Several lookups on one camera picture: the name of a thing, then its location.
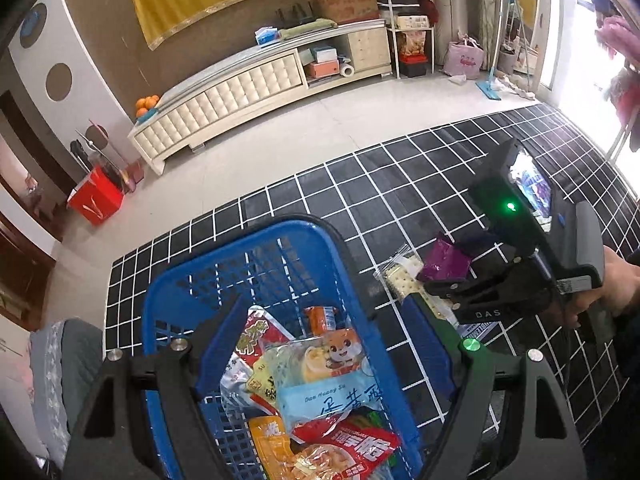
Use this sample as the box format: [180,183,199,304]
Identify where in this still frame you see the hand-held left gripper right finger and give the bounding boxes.
[402,292,588,480]

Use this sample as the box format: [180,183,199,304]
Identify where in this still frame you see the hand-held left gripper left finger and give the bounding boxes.
[62,292,251,480]

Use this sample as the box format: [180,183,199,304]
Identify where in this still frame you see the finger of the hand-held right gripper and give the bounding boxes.
[454,232,538,268]
[421,260,540,308]

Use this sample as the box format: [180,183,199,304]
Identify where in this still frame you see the purple cracker packet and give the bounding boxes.
[374,237,473,306]

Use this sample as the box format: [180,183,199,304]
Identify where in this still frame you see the blue squirrel pastry packet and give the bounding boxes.
[255,327,388,428]

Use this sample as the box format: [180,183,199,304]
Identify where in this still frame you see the blue plastic basket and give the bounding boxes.
[141,215,426,480]

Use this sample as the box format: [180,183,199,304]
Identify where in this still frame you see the person's right hand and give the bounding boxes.
[602,245,640,318]

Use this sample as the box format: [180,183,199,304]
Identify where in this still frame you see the red snack packet yellow print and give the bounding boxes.
[232,307,296,376]

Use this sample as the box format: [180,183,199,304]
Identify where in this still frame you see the orange snack packet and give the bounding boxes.
[248,415,293,480]

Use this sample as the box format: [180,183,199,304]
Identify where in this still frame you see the small orange-red snack packet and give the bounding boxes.
[305,306,338,333]

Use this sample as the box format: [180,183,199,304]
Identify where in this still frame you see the light blue mop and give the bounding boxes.
[474,0,507,103]

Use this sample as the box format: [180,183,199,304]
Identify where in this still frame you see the clothes drying rack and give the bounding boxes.
[607,105,638,163]

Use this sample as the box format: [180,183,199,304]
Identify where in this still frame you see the red packet with white print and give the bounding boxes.
[292,412,403,480]

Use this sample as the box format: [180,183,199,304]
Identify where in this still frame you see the pink flamingo bag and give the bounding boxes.
[444,35,486,80]

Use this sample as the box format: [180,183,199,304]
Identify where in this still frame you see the black and red bin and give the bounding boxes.
[399,55,430,78]

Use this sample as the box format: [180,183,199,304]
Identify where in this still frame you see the photo-printed gift bag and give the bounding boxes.
[402,30,428,58]

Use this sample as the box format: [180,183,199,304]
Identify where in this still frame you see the pink fluffy garment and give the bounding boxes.
[595,15,640,151]

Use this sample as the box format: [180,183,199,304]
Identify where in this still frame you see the pale patterned curtain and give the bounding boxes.
[477,0,501,66]

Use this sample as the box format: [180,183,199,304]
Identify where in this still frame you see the red open box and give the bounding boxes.
[67,166,125,226]

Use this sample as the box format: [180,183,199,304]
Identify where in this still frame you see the pink small box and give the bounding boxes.
[122,160,146,193]

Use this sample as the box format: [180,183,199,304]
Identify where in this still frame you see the brown wooden door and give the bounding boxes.
[0,90,66,331]

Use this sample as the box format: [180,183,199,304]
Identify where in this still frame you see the orange box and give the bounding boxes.
[305,61,341,79]

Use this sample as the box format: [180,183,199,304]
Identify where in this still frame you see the brown cardboard box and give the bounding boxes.
[312,0,380,23]

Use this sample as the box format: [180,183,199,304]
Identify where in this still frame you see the cream tufted TV cabinet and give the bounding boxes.
[127,19,393,177]

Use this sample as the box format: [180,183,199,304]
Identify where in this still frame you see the green flat cushion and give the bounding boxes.
[277,18,338,41]

